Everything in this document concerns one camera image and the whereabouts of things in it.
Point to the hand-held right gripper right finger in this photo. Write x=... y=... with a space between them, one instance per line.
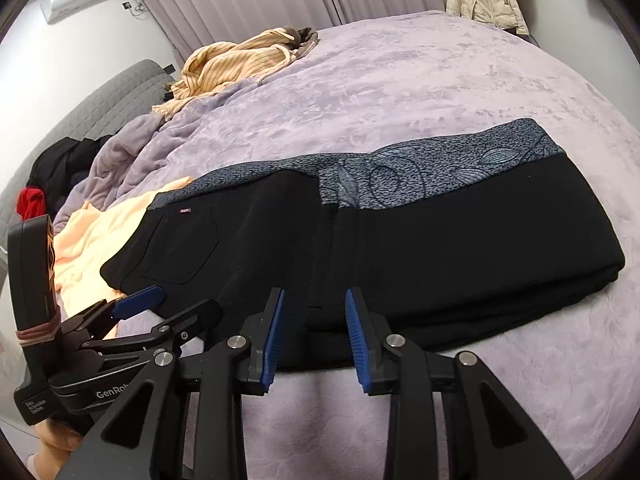
x=357 y=345

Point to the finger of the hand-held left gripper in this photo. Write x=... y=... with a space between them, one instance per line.
x=140 y=300
x=195 y=317

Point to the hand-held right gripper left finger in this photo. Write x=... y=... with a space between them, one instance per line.
x=270 y=345

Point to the black pants with grey pattern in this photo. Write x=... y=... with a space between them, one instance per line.
x=410 y=255

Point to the person's left forearm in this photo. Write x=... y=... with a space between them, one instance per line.
x=57 y=447

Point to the cream cloth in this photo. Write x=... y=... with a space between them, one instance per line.
x=85 y=255

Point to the pink hair band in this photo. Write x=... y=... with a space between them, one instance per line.
x=37 y=334

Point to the red cloth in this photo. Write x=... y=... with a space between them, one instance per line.
x=31 y=202

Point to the black clothes pile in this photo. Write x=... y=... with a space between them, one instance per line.
x=65 y=165

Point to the lilac quilted comforter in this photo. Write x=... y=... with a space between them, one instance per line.
x=150 y=140

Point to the grey padded headboard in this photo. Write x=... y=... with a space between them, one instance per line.
x=80 y=110

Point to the yellow striped garment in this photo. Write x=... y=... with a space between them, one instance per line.
x=235 y=57

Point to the lilac bed blanket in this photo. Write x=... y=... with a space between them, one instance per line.
x=400 y=85

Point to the wall socket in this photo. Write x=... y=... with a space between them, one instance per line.
x=129 y=6

